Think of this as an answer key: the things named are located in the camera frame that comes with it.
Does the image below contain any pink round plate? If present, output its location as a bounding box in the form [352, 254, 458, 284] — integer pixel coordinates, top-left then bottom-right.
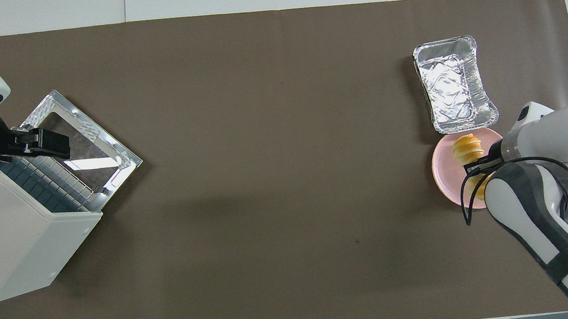
[429, 126, 510, 214]

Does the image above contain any glass oven door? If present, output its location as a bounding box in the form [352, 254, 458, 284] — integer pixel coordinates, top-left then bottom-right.
[16, 82, 146, 204]

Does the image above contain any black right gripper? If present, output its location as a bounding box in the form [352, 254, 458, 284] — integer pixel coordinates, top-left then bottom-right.
[461, 139, 507, 178]

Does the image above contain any cream toaster oven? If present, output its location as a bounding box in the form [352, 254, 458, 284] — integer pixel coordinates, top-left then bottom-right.
[0, 145, 111, 305]

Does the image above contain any aluminium foil tray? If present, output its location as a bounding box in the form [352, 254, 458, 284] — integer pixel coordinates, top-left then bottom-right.
[411, 33, 501, 137]

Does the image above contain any oven wire rack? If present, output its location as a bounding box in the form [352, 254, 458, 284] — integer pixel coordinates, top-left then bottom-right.
[0, 148, 98, 220]

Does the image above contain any golden ridged bread loaf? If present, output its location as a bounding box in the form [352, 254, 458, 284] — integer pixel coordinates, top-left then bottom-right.
[451, 132, 497, 203]

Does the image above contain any brown table mat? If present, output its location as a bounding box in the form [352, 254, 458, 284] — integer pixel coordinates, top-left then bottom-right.
[0, 0, 568, 319]

